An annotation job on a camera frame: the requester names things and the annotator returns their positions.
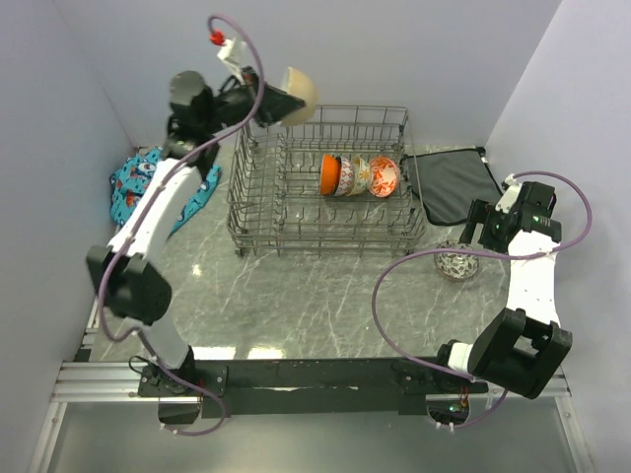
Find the red floral bowl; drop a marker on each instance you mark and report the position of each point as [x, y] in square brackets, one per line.
[385, 176]

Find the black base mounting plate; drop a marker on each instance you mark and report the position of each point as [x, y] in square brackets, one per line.
[309, 386]

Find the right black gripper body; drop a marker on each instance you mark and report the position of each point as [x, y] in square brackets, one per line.
[492, 237]

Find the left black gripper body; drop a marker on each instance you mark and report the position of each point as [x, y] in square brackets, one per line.
[234, 106]

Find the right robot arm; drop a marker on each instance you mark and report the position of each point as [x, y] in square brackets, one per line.
[525, 344]

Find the dark grey folded cloth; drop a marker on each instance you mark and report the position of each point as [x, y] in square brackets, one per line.
[447, 182]

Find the blue triangle pattern bowl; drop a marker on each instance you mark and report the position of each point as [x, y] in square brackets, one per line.
[346, 177]

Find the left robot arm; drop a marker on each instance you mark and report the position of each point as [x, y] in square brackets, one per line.
[123, 271]

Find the white bowl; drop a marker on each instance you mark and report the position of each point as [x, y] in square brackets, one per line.
[329, 174]
[300, 86]

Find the grey wire dish rack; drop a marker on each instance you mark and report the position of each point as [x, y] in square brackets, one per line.
[273, 195]

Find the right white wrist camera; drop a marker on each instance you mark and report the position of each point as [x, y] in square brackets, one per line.
[511, 190]

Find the blue shark print cloth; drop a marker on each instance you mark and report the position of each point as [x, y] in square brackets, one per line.
[131, 180]

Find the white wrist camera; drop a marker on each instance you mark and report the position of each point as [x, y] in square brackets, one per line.
[231, 51]
[511, 190]

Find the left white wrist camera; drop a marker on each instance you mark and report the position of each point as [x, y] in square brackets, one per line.
[231, 51]

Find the black leaf pattern bowl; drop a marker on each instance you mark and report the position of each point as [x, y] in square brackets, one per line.
[457, 266]

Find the orange flower pattern bowl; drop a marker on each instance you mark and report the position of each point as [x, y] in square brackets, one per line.
[362, 176]

